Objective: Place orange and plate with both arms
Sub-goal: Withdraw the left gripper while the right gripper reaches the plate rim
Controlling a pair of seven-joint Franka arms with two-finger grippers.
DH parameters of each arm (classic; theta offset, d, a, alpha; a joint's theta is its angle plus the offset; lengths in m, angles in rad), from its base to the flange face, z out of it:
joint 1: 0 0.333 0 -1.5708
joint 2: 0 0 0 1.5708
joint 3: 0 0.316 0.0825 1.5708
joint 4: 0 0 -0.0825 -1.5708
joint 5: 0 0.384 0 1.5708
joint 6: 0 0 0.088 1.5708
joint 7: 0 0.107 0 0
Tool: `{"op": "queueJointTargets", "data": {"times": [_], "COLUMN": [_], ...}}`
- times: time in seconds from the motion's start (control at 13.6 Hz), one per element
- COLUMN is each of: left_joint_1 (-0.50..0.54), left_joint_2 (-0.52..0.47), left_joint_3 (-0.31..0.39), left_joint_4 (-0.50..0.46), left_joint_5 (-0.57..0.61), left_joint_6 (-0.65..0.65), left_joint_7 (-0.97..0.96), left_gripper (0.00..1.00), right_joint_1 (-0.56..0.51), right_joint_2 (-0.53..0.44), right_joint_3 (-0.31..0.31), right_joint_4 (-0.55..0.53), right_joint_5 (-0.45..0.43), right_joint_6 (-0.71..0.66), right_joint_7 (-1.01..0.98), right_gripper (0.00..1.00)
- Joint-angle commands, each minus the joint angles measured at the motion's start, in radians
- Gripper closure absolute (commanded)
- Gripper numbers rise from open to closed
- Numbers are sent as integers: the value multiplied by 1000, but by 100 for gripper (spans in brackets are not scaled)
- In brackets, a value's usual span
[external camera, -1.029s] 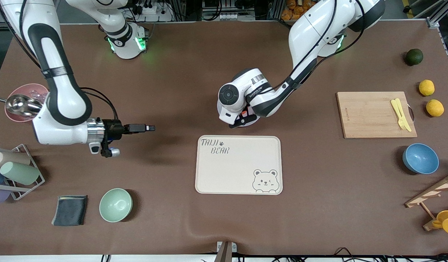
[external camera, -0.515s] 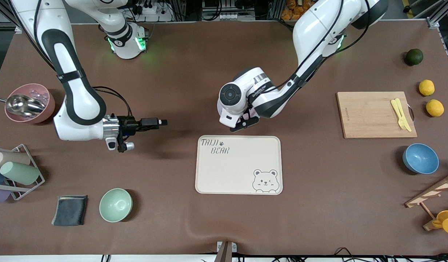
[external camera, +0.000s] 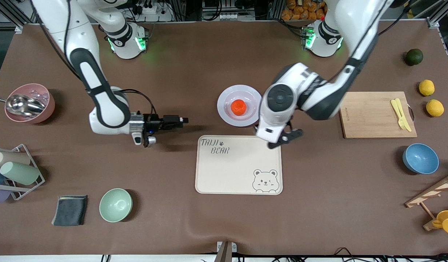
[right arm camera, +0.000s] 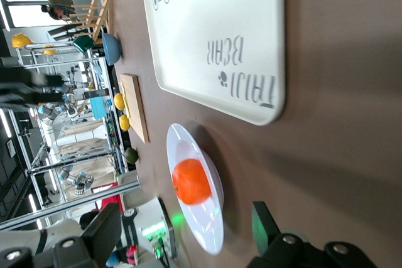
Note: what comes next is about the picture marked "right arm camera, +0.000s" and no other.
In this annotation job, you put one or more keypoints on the blue box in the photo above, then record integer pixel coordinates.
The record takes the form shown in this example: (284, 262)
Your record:
(96, 108)

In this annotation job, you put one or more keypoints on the wooden drying rack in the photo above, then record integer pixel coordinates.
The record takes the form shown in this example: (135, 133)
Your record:
(100, 7)

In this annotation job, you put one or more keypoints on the blue bowl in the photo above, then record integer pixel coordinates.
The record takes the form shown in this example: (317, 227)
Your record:
(111, 48)

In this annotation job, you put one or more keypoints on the grey background robot arm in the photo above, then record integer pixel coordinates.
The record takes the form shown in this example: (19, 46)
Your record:
(75, 180)
(47, 112)

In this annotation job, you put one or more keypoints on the aluminium frame beam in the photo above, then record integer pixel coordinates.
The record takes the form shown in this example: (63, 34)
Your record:
(78, 203)

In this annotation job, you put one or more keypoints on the yellow hard hat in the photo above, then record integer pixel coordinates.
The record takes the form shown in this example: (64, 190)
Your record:
(49, 50)
(21, 40)

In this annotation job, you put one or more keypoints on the large yellow lemon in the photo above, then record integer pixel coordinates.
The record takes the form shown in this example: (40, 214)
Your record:
(118, 101)

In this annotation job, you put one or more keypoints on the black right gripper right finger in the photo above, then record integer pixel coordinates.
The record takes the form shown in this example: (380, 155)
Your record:
(267, 236)

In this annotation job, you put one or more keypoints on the white deep plate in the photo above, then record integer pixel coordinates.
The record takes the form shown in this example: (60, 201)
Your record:
(185, 145)

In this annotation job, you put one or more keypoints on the cream tray with bear print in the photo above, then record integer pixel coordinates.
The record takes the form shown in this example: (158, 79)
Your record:
(213, 13)

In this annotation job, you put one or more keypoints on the orange mandarin fruit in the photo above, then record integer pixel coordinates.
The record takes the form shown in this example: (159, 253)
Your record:
(191, 181)

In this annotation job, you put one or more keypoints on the dark green cup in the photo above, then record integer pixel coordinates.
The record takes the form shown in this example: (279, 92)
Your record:
(83, 44)

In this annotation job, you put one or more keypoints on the wooden cutting board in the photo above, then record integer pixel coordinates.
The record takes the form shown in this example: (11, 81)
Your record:
(136, 108)

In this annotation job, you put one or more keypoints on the small yellow lemon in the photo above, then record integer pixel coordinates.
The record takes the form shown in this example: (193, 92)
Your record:
(124, 122)

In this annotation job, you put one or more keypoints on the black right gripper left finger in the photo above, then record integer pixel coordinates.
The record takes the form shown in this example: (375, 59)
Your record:
(100, 233)

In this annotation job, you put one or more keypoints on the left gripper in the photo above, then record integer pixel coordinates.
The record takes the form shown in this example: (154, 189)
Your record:
(19, 87)

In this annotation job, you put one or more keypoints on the person in olive jacket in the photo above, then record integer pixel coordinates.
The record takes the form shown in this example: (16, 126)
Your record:
(59, 1)

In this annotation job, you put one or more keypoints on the green lime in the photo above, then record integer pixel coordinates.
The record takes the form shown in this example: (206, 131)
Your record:
(131, 155)

